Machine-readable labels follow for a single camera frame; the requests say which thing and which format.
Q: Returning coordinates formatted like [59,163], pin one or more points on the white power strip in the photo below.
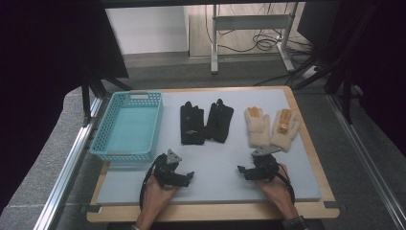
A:
[309,72]

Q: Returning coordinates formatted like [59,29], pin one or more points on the black tripod stand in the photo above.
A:
[346,96]
[87,96]

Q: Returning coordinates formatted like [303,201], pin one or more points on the white metal desk frame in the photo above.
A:
[250,22]

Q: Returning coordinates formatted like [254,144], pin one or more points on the person's right hand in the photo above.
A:
[279,191]

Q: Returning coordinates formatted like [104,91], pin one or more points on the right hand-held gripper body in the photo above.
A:
[265,166]

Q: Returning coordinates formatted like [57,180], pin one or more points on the grey foam mat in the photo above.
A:
[217,159]

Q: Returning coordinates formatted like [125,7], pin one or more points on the person's left hand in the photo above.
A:
[154,198]

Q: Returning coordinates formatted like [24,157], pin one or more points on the aluminium rail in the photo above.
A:
[367,159]
[70,159]

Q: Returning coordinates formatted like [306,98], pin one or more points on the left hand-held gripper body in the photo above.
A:
[166,171]

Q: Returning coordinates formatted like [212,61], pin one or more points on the turquoise plastic basket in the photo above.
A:
[130,131]

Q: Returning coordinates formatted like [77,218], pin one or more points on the dark curtain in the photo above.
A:
[41,80]
[379,64]

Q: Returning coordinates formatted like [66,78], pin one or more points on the cream fleece glove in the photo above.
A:
[285,134]
[258,127]

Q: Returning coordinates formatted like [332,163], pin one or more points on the black tape strip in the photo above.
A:
[332,204]
[91,209]

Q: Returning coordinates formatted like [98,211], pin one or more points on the plain black glove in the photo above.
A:
[219,123]

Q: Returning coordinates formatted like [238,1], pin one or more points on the black glove with white logo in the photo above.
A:
[191,124]

